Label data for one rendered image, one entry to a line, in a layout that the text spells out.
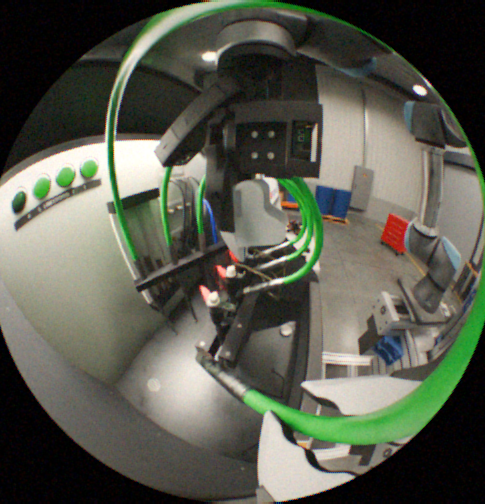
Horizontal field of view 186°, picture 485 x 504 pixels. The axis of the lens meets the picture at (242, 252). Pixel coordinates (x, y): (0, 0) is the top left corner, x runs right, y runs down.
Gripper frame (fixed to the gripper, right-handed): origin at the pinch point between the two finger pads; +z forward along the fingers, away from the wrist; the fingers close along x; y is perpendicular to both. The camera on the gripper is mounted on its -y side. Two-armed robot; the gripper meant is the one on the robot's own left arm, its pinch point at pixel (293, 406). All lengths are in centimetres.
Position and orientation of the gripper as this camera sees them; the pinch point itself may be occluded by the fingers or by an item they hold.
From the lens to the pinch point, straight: 10.1
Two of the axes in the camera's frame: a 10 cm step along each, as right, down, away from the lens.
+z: -2.6, 2.5, 9.3
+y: 5.4, 8.4, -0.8
